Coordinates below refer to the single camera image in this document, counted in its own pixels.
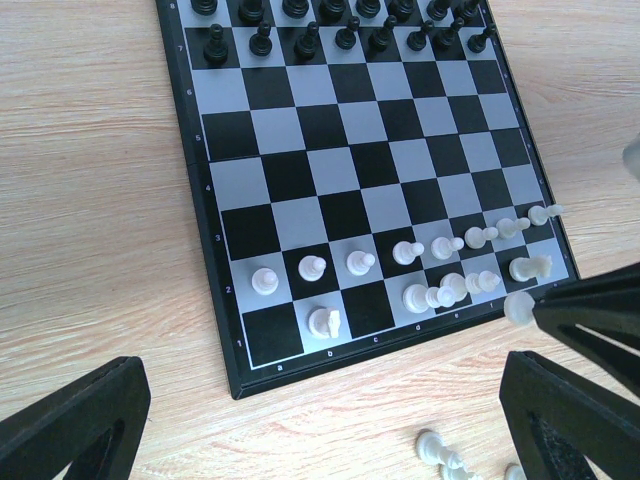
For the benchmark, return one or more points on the black pawn d7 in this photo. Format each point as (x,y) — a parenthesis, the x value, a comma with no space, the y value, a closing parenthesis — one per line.
(345,38)

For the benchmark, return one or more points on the black pawn c7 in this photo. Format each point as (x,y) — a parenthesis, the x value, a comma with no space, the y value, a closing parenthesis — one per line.
(306,44)

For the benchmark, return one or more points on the black bishop c8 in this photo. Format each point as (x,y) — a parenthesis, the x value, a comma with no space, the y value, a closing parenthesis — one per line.
(295,8)

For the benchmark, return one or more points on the black rook h8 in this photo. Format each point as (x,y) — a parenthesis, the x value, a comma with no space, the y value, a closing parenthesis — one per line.
(467,10)

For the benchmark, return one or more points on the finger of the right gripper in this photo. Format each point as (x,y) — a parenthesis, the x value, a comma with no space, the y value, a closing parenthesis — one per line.
(587,314)

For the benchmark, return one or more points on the black pawn g7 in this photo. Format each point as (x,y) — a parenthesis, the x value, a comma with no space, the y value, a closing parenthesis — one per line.
(446,37)

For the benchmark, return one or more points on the black piece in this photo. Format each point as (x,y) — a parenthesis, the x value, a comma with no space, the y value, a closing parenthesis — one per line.
(417,40)

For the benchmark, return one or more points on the black rook corner a8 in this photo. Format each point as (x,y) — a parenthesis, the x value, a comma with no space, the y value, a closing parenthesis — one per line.
(204,7)

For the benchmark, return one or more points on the white piece cluster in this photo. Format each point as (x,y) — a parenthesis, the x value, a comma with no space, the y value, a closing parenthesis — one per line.
(539,215)

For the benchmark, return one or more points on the white pawn cluster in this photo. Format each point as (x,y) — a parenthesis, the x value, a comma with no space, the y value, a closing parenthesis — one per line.
(518,308)

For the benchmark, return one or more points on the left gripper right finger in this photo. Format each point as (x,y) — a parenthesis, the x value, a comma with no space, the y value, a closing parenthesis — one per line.
(561,422)

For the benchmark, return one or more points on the black and silver chessboard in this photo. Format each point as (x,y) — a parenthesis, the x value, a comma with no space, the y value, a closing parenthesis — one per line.
(352,150)

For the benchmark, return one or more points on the black knight b8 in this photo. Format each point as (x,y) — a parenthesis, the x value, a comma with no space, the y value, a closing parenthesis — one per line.
(251,11)

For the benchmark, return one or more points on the black bishop f8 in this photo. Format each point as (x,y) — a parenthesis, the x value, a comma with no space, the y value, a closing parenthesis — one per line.
(401,9)

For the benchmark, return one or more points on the black pawn h7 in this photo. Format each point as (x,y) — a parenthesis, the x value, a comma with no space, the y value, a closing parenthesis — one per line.
(477,42)

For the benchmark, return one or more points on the black pawn b7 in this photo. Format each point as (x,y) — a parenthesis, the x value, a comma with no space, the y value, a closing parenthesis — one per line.
(260,43)

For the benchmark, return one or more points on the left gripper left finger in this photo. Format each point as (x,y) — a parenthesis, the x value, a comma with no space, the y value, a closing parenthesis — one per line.
(88,429)

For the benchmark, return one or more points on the black pawn a7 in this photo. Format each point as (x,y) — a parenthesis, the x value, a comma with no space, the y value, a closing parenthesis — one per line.
(216,49)

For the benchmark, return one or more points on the black knight g8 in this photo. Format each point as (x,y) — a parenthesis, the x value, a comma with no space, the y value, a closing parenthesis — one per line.
(437,10)

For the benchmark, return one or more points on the black queen d8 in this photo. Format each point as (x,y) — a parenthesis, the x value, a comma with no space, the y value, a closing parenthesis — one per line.
(332,10)

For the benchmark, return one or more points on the black king e8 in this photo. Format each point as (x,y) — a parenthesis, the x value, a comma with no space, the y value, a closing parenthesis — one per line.
(368,8)

